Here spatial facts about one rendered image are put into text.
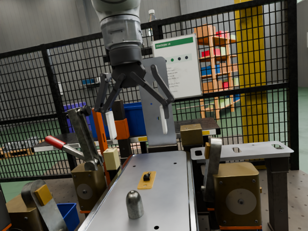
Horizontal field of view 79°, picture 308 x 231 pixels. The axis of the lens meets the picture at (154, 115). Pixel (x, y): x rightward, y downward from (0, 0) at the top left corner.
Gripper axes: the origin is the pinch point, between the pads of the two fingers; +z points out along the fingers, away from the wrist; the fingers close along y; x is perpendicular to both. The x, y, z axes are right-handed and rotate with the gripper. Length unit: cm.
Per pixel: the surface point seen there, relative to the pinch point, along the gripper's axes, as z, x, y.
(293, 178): 43, 47, 59
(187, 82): -9, 54, 15
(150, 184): 13.2, -2.6, 1.5
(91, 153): 4.3, -1.2, -13.1
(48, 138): -0.8, -0.8, -25.1
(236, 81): 24, 609, 182
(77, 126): -3.3, -1.7, -15.1
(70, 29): -336, 893, -513
